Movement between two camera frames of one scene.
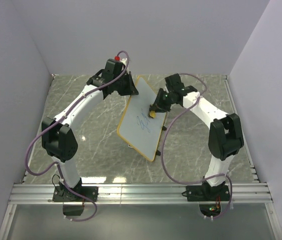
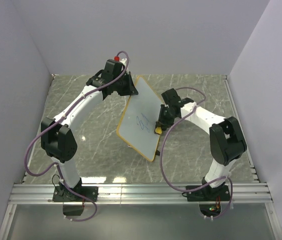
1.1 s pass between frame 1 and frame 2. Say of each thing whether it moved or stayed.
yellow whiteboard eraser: moved
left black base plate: stayed
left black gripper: stayed
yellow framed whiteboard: stayed
